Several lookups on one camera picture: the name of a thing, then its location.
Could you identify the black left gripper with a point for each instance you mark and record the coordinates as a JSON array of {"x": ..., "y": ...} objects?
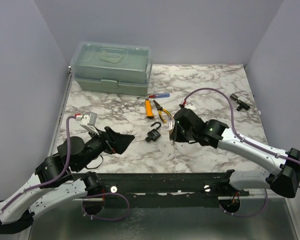
[{"x": 114, "y": 142}]

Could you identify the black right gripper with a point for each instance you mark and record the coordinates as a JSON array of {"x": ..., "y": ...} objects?
[{"x": 176, "y": 135}]

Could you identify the brass padlock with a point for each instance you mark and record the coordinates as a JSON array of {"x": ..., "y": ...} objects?
[{"x": 170, "y": 127}]

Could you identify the black-headed key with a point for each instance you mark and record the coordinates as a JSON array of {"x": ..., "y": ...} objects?
[{"x": 147, "y": 139}]

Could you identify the black padlock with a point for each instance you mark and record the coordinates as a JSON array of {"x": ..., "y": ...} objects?
[{"x": 154, "y": 134}]

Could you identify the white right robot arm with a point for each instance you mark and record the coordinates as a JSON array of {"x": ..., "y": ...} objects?
[{"x": 280, "y": 168}]

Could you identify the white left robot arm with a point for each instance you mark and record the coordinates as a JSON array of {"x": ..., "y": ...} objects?
[{"x": 53, "y": 182}]

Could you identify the orange utility knife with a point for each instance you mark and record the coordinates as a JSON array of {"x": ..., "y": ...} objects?
[{"x": 148, "y": 109}]

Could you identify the red blue screwdriver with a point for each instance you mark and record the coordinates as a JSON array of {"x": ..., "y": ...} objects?
[{"x": 155, "y": 96}]

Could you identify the black T-shaped connector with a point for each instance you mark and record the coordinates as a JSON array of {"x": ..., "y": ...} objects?
[{"x": 241, "y": 105}]

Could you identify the green plastic toolbox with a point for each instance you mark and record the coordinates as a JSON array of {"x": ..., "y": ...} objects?
[{"x": 112, "y": 68}]

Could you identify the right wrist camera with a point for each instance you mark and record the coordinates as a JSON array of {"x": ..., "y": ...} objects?
[{"x": 190, "y": 106}]

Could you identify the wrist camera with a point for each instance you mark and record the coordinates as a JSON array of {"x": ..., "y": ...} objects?
[
  {"x": 88, "y": 122},
  {"x": 190, "y": 106}
]

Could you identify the yellow handled pliers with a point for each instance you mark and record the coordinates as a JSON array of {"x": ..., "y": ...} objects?
[{"x": 162, "y": 110}]

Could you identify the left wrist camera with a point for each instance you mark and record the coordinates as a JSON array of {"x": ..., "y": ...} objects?
[{"x": 88, "y": 122}]

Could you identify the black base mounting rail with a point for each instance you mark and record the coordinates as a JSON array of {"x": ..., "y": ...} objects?
[{"x": 171, "y": 190}]

